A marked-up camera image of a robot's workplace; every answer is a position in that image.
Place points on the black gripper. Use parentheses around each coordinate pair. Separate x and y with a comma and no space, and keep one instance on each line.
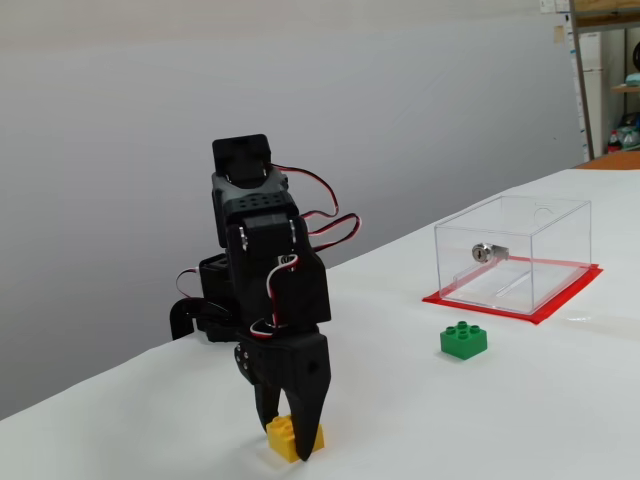
(295,367)

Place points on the teal object on shelf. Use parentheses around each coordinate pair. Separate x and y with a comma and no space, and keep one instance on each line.
(634,79)

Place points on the transparent acrylic box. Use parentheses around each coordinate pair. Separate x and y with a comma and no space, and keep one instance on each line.
(550,235)

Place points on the metal shelf frame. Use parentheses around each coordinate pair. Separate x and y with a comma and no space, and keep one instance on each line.
(580,75)

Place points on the red tape mat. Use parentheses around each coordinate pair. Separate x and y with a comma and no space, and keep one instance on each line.
(565,300)

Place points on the black table clamp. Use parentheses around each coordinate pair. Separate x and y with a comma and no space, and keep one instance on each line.
(180,315)

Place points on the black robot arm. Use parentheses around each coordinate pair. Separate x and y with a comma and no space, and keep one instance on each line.
(305,295)

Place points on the silver cam lock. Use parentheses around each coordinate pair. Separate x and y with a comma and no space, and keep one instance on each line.
(485,252)

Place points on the wooden shelf board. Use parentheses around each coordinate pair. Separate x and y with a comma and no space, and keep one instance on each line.
(627,89)

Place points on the yellow lego brick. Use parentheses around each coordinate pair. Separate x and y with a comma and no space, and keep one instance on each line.
(280,440)

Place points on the beige paper label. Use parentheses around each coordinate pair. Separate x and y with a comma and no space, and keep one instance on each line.
(559,34)

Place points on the orange table top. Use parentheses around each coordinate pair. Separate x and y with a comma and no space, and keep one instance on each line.
(617,160)

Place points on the green plastic bag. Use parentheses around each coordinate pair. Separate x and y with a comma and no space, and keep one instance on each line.
(631,136)

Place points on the red cola bottle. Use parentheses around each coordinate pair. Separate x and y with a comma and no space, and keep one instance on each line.
(614,143)

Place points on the green lego brick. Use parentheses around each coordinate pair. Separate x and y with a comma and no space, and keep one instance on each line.
(463,342)

